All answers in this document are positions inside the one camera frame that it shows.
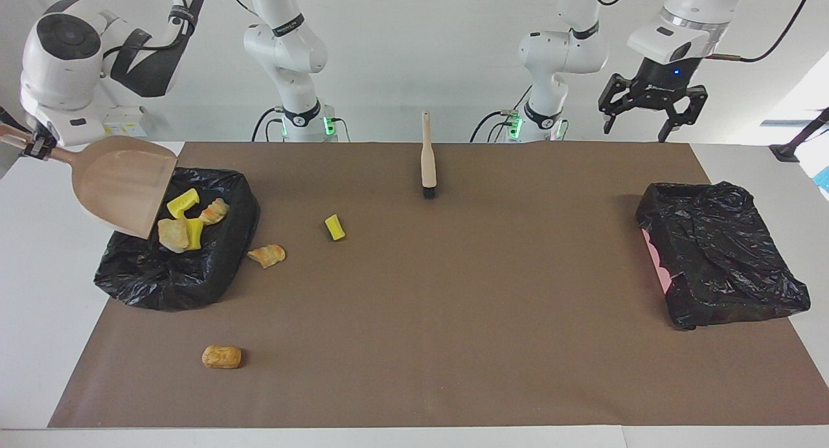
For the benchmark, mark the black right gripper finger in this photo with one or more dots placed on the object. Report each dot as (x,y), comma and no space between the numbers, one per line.
(35,153)

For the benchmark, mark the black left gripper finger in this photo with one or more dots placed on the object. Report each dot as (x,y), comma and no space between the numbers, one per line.
(693,101)
(618,95)

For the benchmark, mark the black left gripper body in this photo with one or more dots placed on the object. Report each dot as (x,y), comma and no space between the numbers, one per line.
(664,82)

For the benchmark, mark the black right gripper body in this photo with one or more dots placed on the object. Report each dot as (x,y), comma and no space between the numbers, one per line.
(44,140)

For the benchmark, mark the beige plastic dustpan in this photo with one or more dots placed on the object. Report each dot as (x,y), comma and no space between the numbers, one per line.
(123,182)

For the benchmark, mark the notched yellow sponge piece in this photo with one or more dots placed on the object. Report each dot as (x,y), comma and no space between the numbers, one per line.
(183,203)

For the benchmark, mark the pale beige bread chunk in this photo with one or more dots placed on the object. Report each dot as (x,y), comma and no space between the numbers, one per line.
(171,235)

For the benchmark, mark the textured yellow sponge piece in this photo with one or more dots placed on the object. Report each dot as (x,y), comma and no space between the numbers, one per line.
(195,231)

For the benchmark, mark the small striped toy croissant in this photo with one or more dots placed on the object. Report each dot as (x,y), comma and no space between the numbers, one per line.
(214,213)

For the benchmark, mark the beige hand brush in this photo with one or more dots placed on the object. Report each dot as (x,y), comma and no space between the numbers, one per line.
(428,163)

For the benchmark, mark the orange toy croissant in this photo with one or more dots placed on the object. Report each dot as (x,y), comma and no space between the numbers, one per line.
(267,256)

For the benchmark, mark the brown toy bread roll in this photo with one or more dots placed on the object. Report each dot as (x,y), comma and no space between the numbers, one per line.
(221,357)

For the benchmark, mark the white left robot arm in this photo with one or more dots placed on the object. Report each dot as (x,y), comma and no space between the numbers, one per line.
(563,46)

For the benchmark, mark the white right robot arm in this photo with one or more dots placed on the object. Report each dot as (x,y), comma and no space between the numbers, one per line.
(65,53)

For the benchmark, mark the pink bin with black bag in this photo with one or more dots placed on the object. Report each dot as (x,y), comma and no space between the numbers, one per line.
(719,260)

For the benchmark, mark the bin lined with black bag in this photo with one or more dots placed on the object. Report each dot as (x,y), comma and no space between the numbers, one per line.
(162,280)

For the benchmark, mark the blue plastic item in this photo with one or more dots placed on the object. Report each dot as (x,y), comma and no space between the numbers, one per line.
(824,179)

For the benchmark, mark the small yellow sponge block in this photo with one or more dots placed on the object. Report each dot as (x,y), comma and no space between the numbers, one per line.
(335,228)

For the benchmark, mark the brown table mat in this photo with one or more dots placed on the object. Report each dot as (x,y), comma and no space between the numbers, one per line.
(363,383)

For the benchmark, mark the black camera stand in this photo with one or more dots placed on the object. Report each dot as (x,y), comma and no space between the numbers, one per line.
(8,118)
(787,153)

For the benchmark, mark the white wall socket box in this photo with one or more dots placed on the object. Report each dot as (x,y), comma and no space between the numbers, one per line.
(129,121)

